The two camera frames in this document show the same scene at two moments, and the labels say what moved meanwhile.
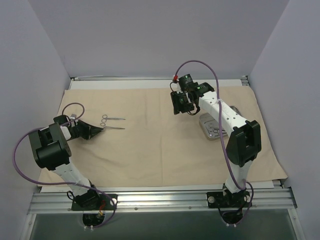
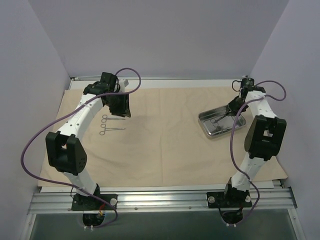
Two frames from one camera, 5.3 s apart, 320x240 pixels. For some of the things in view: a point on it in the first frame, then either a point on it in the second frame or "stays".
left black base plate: (106, 203) stays
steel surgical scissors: (105, 118) stays
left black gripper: (83, 129) to (120, 105)
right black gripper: (180, 104) to (233, 106)
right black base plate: (221, 199) stays
